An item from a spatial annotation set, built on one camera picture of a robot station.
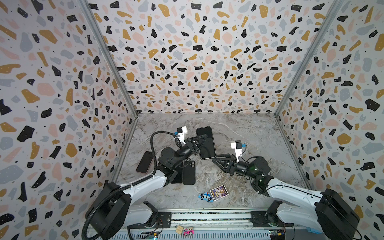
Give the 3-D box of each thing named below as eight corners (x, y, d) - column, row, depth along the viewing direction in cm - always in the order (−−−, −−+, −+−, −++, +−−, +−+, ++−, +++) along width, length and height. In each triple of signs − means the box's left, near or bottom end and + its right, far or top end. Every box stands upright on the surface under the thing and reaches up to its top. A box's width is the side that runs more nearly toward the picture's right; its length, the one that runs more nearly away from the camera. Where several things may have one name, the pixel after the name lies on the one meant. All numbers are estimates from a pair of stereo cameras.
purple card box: (214, 201, 82) (215, 200, 80) (210, 191, 85) (210, 189, 83) (228, 194, 84) (228, 193, 82) (222, 185, 88) (223, 183, 86)
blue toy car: (198, 202, 82) (198, 201, 80) (198, 193, 84) (198, 192, 83) (213, 202, 82) (213, 201, 80) (212, 193, 85) (212, 192, 83)
